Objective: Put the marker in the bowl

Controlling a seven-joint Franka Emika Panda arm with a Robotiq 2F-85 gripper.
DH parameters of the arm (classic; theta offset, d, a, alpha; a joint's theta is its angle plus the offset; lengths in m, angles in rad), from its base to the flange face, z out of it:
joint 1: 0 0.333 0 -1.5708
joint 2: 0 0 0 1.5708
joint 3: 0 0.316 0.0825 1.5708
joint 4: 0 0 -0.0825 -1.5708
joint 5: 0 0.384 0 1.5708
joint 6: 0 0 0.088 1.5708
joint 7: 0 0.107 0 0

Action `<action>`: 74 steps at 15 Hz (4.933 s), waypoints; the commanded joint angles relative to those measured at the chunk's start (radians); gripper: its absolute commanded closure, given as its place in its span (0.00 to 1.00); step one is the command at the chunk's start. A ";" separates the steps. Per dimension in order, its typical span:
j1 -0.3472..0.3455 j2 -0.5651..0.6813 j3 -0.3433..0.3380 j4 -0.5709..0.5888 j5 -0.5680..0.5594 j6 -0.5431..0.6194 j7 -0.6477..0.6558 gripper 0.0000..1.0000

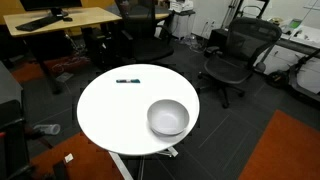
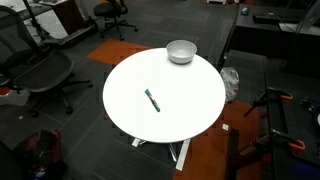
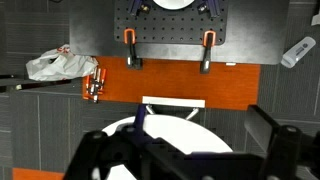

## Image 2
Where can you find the teal dry-erase marker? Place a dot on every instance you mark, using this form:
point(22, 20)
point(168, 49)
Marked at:
point(153, 101)

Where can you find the white bowl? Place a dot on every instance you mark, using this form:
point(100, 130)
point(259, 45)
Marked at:
point(181, 51)

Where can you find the round white table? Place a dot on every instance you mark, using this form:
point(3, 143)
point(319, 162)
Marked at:
point(191, 98)

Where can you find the white plastic bag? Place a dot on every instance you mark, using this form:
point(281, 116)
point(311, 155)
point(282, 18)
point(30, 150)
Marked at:
point(231, 81)

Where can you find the black rolling office chair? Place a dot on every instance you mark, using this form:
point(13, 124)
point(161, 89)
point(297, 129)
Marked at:
point(111, 10)

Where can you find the dark wooden cabinet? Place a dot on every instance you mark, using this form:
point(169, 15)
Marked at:
point(76, 25)

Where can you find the black keyboard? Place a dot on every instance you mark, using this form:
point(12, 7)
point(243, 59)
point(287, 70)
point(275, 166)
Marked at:
point(266, 18)

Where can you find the black desk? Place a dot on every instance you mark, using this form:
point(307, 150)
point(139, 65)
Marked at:
point(295, 38)

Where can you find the black mesh office chair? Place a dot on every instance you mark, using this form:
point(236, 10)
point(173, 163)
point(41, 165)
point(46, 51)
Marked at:
point(26, 66)

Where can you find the red and black backpack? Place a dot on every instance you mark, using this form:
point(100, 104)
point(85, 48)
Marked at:
point(40, 154)

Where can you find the black workbench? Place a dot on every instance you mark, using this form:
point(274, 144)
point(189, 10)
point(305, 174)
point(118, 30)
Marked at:
point(291, 118)

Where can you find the lower orange-handled bar clamp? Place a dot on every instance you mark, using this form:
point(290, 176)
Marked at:
point(280, 137)

